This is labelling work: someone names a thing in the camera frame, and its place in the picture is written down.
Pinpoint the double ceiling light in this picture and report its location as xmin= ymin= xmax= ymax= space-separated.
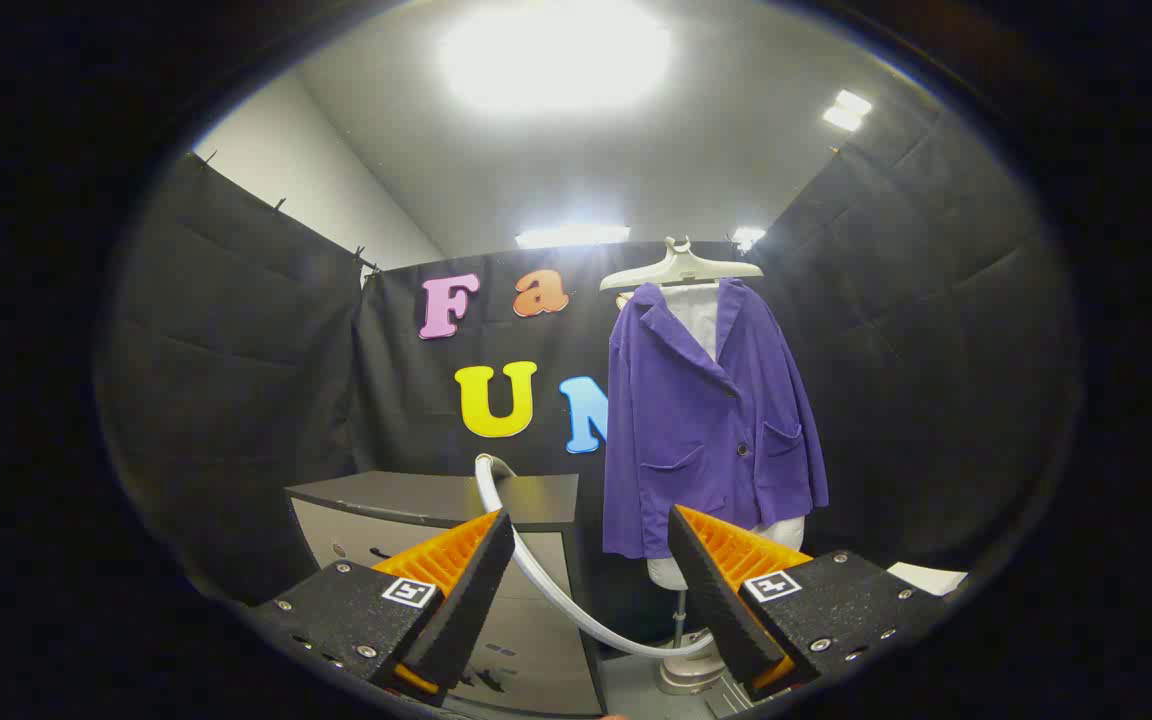
xmin=822 ymin=88 xmax=874 ymax=133

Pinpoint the white clothes hanger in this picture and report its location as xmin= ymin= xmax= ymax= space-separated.
xmin=599 ymin=236 xmax=765 ymax=293

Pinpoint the purple corduroy jacket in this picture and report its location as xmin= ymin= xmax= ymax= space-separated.
xmin=602 ymin=278 xmax=830 ymax=561

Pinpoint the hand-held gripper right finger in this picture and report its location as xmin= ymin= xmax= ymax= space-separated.
xmin=668 ymin=504 xmax=947 ymax=701

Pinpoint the black backdrop cloth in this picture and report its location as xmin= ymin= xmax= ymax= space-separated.
xmin=736 ymin=90 xmax=1082 ymax=571
xmin=354 ymin=240 xmax=767 ymax=641
xmin=96 ymin=150 xmax=367 ymax=601

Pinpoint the white padded ironing form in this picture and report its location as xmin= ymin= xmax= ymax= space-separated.
xmin=646 ymin=285 xmax=807 ymax=591

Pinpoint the grey drawer cabinet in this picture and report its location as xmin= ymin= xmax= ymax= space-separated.
xmin=284 ymin=470 xmax=609 ymax=717

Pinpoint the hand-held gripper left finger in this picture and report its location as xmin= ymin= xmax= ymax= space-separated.
xmin=248 ymin=508 xmax=517 ymax=706

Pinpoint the large ceiling light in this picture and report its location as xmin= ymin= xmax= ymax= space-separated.
xmin=441 ymin=5 xmax=672 ymax=116

